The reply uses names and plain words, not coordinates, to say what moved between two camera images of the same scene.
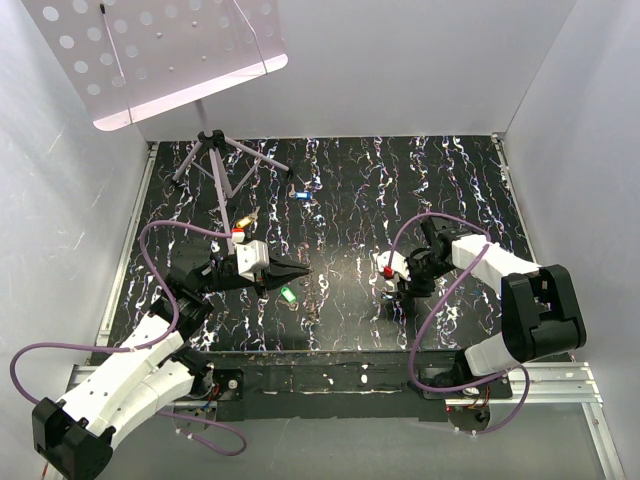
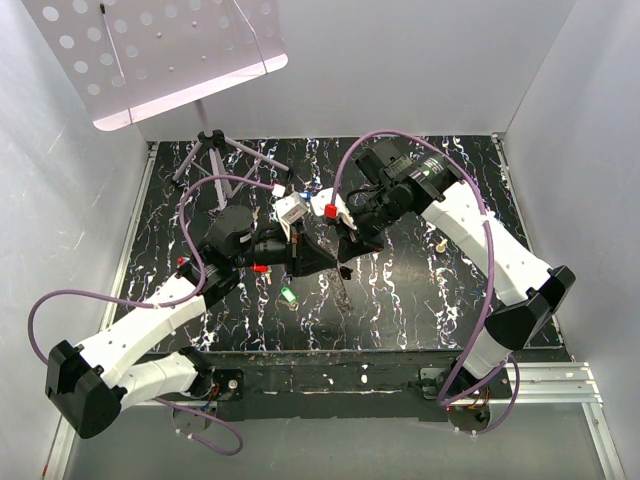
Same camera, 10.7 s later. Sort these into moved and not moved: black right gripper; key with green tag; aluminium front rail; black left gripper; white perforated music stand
Moved: black left gripper; black right gripper
Not moved: key with green tag; aluminium front rail; white perforated music stand
